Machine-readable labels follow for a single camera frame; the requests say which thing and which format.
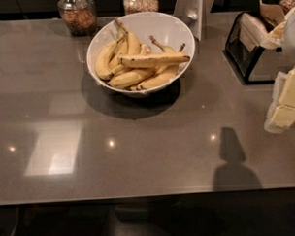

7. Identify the lower middle yellow banana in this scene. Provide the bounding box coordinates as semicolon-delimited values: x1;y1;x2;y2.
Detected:
109;68;154;89

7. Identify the middle glass jar with oats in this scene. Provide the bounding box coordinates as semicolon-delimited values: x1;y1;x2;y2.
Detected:
123;0;159;15

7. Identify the inner left yellow banana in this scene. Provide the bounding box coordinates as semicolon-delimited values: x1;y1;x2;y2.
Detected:
107;37;130;77

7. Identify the white stand in background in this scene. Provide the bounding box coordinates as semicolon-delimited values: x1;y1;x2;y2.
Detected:
173;0;214;41

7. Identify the black napkin holder tray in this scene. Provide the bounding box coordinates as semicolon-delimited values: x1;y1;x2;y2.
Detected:
223;12;276;85

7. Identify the left glass jar with cereal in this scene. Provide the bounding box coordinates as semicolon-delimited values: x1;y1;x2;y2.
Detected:
57;0;97;36

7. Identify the lower right yellow banana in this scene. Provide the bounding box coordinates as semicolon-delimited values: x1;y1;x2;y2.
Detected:
129;43;185;91

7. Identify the greenish stem back banana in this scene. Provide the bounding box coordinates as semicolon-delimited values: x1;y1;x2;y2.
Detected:
149;35;175;53

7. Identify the left curved yellow banana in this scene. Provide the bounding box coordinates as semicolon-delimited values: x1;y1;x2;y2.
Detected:
94;34;126;81

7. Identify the top horizontal yellow banana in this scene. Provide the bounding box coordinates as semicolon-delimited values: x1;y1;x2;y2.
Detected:
118;51;190;68

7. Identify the upright yellow banana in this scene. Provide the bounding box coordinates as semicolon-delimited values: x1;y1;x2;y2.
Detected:
115;18;141;55

